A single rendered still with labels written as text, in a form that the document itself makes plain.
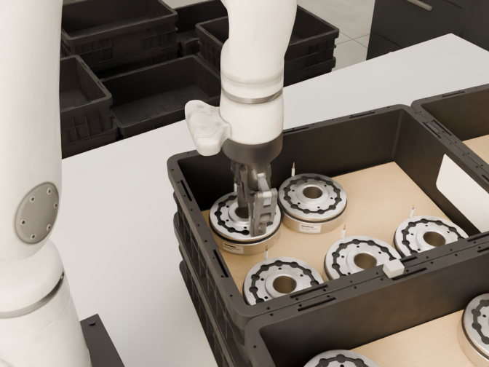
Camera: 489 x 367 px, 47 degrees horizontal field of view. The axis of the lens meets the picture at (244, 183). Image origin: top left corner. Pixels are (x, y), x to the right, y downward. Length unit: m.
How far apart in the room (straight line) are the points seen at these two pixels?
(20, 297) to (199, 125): 0.26
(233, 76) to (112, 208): 0.53
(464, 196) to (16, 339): 0.60
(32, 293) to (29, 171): 0.14
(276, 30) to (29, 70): 0.24
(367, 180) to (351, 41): 2.39
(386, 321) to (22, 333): 0.40
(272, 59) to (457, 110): 0.48
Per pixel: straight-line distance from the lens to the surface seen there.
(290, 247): 0.81
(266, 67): 0.60
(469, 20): 2.24
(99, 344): 0.76
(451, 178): 0.87
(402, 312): 0.71
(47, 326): 0.61
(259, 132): 0.64
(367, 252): 0.76
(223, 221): 0.80
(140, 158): 1.19
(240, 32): 0.57
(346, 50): 3.18
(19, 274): 0.58
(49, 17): 0.47
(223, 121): 0.65
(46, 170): 0.50
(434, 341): 0.74
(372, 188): 0.92
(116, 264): 0.98
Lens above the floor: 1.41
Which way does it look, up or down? 40 degrees down
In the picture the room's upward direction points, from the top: straight up
